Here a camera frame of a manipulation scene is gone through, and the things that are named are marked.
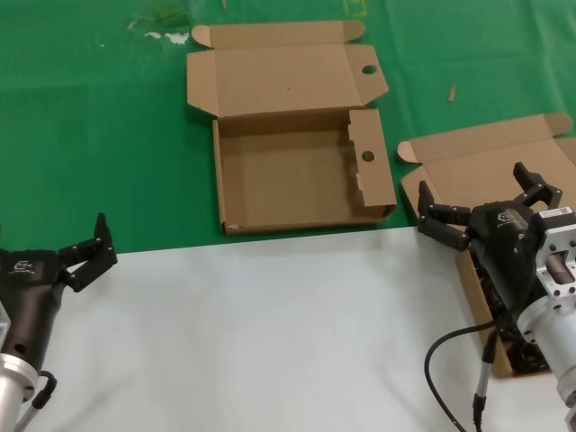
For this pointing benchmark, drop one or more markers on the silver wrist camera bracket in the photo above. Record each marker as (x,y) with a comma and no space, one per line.
(558,238)

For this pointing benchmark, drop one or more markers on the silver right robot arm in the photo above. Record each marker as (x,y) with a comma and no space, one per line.
(558,360)

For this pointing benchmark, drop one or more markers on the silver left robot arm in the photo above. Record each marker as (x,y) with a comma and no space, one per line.
(11,387)

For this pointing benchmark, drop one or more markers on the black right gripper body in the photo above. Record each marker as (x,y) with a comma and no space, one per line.
(504,243)

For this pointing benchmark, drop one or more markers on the cardboard box with round holes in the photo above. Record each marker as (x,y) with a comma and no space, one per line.
(288,175)

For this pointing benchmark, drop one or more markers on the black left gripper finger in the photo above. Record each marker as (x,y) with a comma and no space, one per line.
(96,261)

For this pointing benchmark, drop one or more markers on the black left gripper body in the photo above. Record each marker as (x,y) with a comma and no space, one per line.
(27,292)

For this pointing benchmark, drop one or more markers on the white torn tape scraps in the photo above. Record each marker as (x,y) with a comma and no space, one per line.
(177,38)

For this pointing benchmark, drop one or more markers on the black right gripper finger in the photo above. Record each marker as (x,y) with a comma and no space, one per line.
(542,191)
(443,222)

